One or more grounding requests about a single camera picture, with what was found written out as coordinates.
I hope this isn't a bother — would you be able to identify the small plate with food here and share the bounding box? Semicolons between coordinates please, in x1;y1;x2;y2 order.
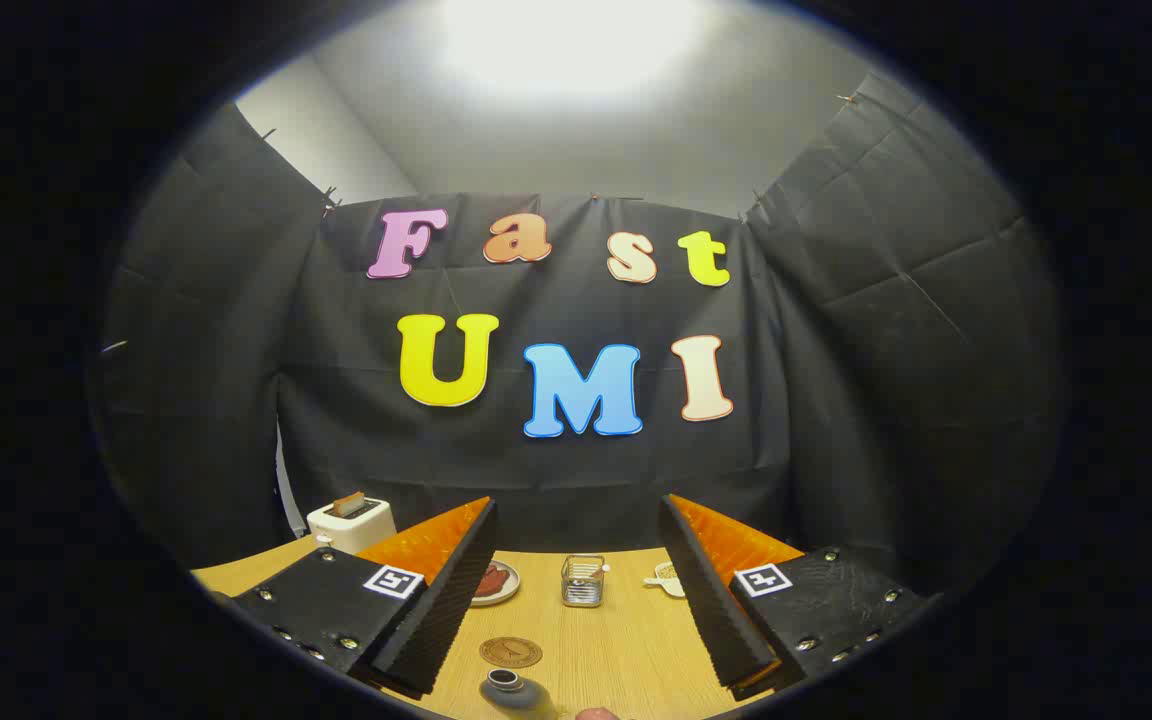
471;560;522;608

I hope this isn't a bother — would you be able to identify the white divided bean dish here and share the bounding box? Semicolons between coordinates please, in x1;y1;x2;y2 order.
643;561;687;599

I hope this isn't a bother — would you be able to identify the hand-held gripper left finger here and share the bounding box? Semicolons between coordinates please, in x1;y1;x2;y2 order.
232;496;499;699

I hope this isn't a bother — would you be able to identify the cream toaster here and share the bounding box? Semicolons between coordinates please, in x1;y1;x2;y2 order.
306;497;399;556

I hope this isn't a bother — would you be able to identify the wooden table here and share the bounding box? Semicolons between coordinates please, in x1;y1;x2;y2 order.
191;535;807;720

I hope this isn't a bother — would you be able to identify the silver juice bottle green label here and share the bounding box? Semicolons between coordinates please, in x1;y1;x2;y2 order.
479;668;559;717

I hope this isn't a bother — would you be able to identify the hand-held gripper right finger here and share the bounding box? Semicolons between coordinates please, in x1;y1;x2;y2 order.
658;493;940;701

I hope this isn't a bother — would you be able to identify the round brown coaster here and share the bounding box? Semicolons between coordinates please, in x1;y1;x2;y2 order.
479;636;544;669

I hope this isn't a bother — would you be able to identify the metal wire holder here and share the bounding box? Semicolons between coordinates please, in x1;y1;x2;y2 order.
561;554;607;609

